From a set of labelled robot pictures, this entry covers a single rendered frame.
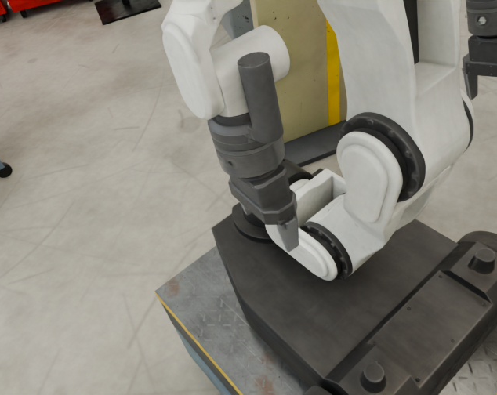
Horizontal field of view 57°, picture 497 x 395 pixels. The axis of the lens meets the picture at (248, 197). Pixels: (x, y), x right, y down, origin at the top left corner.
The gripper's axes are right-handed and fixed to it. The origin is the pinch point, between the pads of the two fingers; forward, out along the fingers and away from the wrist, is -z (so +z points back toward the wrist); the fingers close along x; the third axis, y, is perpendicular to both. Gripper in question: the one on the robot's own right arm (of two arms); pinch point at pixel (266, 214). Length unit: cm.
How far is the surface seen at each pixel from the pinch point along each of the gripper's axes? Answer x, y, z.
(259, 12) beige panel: -109, 71, -17
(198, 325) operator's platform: -30, -13, -54
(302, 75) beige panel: -109, 87, -52
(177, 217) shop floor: -111, 10, -87
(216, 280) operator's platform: -39, -1, -53
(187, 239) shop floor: -97, 8, -89
